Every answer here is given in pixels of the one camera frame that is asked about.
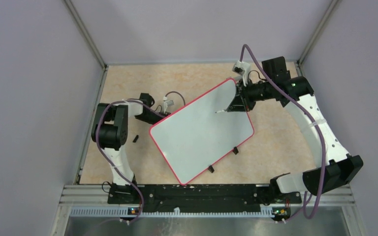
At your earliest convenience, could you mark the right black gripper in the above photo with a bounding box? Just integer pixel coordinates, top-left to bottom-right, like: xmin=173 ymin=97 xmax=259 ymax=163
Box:
xmin=227 ymin=77 xmax=274 ymax=112

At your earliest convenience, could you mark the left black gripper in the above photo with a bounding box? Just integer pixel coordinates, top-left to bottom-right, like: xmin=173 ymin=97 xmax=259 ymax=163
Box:
xmin=134 ymin=111 xmax=176 ymax=137

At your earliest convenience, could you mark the black marker cap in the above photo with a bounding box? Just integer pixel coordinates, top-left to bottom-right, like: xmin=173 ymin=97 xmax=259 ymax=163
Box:
xmin=132 ymin=135 xmax=139 ymax=143

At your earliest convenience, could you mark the pink framed whiteboard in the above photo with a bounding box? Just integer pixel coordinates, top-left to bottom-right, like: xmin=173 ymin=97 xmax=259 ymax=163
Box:
xmin=149 ymin=79 xmax=254 ymax=185

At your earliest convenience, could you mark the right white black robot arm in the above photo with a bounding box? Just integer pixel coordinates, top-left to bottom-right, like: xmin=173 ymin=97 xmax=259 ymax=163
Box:
xmin=226 ymin=57 xmax=364 ymax=203

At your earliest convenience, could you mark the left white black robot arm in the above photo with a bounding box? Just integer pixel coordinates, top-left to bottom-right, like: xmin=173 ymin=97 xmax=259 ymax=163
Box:
xmin=91 ymin=93 xmax=170 ymax=203

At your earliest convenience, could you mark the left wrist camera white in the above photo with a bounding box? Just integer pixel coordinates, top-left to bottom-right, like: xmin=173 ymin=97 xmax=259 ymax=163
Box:
xmin=162 ymin=96 xmax=174 ymax=113

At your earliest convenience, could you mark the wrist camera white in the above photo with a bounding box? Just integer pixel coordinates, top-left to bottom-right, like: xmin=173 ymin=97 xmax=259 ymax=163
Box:
xmin=162 ymin=96 xmax=174 ymax=113
xmin=232 ymin=60 xmax=251 ymax=84

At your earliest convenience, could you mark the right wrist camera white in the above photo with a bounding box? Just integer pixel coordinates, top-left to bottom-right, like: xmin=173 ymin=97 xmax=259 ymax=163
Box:
xmin=232 ymin=60 xmax=251 ymax=84

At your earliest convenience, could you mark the white slotted cable duct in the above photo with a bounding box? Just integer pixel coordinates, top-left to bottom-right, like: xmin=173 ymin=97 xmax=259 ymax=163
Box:
xmin=70 ymin=206 xmax=275 ymax=218

